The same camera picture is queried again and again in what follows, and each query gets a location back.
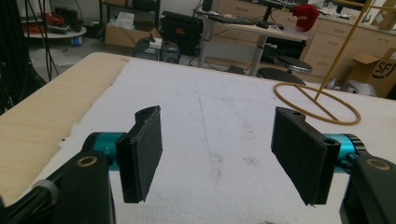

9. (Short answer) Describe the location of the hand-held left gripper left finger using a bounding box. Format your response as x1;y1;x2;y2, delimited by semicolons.
115;105;163;203

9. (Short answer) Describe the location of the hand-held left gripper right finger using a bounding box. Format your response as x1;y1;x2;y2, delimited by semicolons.
270;106;342;206

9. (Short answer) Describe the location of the black round stool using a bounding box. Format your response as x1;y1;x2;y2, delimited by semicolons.
274;55;314;75
257;67;306;86

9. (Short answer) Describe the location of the small black and white device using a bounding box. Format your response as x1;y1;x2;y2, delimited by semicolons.
134;36;163;62

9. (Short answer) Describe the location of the printed cardboard box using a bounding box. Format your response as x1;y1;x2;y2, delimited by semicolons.
346;48;396;98

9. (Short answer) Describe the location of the wooden drawer cabinet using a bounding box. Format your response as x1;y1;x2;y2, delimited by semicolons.
211;0;396;82

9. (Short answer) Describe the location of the open cardboard box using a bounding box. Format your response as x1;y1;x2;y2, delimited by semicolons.
105;21;162;49

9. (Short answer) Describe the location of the black equipment case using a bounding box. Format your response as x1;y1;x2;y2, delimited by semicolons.
160;10;205;57

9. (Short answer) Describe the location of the white desk with grey legs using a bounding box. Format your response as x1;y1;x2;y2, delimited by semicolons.
194;12;312;77

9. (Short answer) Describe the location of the red cap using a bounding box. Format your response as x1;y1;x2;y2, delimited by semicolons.
292;3;320;33

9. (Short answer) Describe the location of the round white table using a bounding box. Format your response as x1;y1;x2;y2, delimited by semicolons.
22;25;88;40

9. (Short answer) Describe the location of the black keyboard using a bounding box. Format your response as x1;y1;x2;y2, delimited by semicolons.
207;13;257;26

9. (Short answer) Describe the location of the small cardboard box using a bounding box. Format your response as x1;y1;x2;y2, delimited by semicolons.
370;0;396;31

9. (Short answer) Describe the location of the gold metal ring stand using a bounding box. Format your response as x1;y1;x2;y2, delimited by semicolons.
273;0;396;126

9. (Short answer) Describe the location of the bundle of black cables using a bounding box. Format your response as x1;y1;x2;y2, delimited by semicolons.
0;0;60;114

